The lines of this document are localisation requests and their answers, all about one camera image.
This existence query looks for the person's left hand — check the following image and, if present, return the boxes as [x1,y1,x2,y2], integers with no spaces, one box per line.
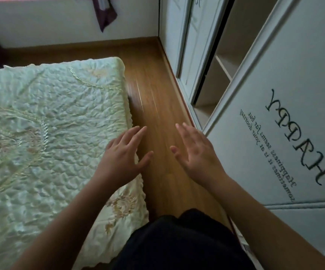
[93,126,154,192]

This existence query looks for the person's right hand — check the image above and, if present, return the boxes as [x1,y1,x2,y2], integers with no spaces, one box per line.
[170,122,231,192]

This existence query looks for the person's right forearm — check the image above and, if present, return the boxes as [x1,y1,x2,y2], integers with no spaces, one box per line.
[207,172,325,270]

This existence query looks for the person's left forearm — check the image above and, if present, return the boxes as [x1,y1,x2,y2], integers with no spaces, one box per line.
[10,177,116,270]

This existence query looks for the bed with pale green quilt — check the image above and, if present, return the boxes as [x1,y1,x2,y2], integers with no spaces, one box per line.
[0,56,149,270]

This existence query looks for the person's black trousers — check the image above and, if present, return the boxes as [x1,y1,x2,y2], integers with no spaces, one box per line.
[108,208,256,270]

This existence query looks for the white wardrobe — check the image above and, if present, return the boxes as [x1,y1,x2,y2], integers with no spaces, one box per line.
[158,0,325,263]

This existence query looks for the dark purple curtain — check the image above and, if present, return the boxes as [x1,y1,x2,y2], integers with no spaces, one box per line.
[90,0,118,33]

